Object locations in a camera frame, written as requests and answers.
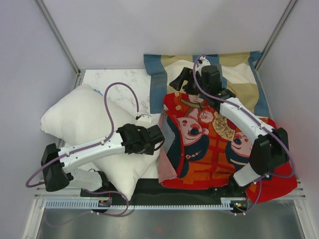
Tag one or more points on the white slotted cable duct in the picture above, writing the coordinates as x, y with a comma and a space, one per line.
95, 204

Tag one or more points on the aluminium front rail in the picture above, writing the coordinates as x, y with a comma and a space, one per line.
67, 193

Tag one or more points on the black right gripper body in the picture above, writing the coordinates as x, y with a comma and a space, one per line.
197, 86

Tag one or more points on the red patterned pillowcase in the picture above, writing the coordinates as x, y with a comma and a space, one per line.
207, 147

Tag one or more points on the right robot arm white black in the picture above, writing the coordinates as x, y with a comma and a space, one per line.
269, 145

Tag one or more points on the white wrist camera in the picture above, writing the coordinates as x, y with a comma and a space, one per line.
202, 62
144, 118

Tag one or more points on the white pillow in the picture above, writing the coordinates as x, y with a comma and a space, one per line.
83, 116

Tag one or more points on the right aluminium frame post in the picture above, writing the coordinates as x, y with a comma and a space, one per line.
276, 32

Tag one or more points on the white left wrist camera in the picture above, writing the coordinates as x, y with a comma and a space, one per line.
144, 118

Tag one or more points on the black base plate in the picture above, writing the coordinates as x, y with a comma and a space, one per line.
150, 191

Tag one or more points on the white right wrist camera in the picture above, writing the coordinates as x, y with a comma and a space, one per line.
202, 62

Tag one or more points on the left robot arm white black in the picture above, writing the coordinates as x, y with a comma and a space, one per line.
61, 166

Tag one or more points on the blue beige checkered pillow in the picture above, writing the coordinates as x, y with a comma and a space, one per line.
237, 73

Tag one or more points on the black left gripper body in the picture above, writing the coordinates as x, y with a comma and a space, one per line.
148, 150

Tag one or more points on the aluminium frame post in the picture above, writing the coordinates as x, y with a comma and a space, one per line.
276, 32
57, 34

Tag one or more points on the left aluminium frame post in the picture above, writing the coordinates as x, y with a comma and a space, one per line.
57, 34

